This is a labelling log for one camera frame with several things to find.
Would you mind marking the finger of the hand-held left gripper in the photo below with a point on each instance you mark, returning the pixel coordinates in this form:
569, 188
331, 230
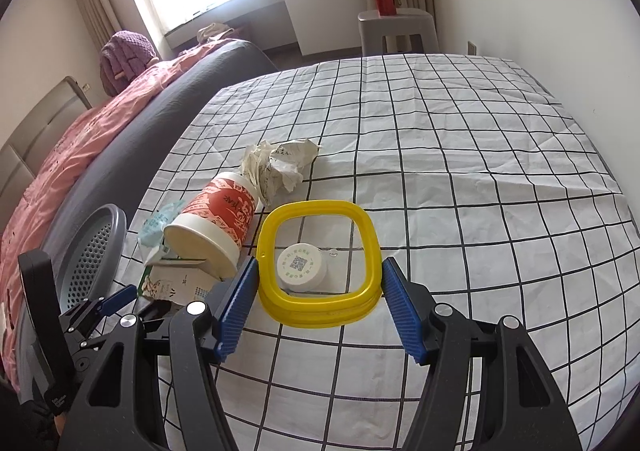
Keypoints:
157, 310
120, 297

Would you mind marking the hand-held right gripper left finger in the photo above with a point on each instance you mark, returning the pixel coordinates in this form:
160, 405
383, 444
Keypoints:
240, 311

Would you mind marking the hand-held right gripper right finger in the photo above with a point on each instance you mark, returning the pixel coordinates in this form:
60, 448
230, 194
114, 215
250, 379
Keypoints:
405, 316

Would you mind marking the white green carton box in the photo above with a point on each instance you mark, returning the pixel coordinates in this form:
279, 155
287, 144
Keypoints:
170, 281

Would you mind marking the grey perforated waste basket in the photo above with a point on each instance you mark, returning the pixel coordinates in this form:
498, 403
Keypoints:
95, 241

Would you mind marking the yellow rimmed clear lid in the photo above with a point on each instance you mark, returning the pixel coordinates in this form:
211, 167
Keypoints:
267, 251

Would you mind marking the teal white wipes packet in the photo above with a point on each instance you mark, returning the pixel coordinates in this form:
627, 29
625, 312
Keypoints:
157, 226

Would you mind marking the red white paper cup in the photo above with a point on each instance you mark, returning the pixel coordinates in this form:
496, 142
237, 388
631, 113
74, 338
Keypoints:
220, 206

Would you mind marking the paper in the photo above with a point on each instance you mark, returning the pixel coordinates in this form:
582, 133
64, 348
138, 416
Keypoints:
280, 166

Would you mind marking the pink blanket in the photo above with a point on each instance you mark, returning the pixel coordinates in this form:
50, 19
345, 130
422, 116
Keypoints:
75, 141

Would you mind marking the beige padded headboard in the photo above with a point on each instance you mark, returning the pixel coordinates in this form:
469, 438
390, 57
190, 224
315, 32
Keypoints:
40, 126

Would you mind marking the white black checked tablecloth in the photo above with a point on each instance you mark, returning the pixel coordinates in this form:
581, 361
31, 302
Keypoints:
450, 131

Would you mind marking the bed with pink duvet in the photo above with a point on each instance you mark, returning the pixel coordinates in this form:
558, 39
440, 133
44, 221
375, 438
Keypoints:
165, 96

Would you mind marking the purple knit cloth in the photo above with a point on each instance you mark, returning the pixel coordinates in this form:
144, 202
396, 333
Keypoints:
127, 53

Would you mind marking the white cloth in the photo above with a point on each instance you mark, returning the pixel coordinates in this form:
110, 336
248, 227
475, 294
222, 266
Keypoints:
215, 32

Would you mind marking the grey plastic stool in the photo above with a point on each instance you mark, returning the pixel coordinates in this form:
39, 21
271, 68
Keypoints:
395, 20

